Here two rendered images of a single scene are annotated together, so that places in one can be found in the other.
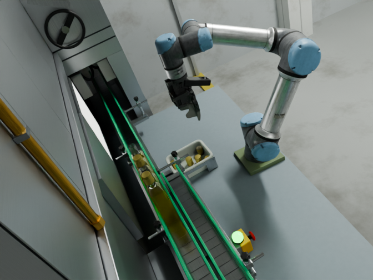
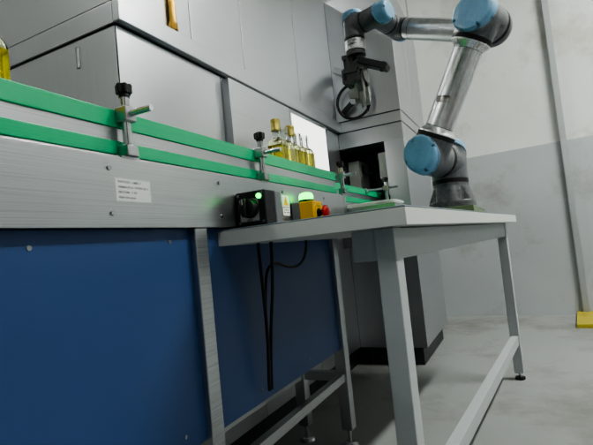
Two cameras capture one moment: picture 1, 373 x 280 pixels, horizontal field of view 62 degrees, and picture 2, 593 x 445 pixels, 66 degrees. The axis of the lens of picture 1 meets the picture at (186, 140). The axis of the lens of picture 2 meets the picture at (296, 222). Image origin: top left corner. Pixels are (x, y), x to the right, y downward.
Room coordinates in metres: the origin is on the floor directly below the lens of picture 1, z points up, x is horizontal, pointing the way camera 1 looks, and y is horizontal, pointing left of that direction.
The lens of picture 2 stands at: (-0.41, -0.81, 0.69)
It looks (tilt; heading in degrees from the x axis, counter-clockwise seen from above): 3 degrees up; 37
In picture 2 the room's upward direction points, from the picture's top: 6 degrees counter-clockwise
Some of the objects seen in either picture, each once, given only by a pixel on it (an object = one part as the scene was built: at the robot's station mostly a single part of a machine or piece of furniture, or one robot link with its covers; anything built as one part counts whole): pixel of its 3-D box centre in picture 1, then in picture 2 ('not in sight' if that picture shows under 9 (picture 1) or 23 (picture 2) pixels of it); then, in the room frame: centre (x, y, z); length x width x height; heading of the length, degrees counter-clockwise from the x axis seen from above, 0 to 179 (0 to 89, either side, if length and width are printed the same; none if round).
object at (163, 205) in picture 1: (161, 202); (279, 167); (0.86, 0.19, 0.99); 0.06 x 0.06 x 0.21; 11
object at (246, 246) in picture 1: (240, 243); (308, 214); (0.68, -0.04, 0.79); 0.07 x 0.07 x 0.07; 10
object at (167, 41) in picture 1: (169, 51); (353, 26); (1.06, -0.06, 1.48); 0.09 x 0.08 x 0.11; 83
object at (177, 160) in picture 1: (173, 164); (335, 178); (1.09, 0.10, 0.95); 0.17 x 0.03 x 0.12; 100
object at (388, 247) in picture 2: not in sight; (473, 334); (1.12, -0.34, 0.36); 1.51 x 0.09 x 0.71; 5
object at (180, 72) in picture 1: (176, 70); (355, 47); (1.05, -0.06, 1.40); 0.08 x 0.08 x 0.05
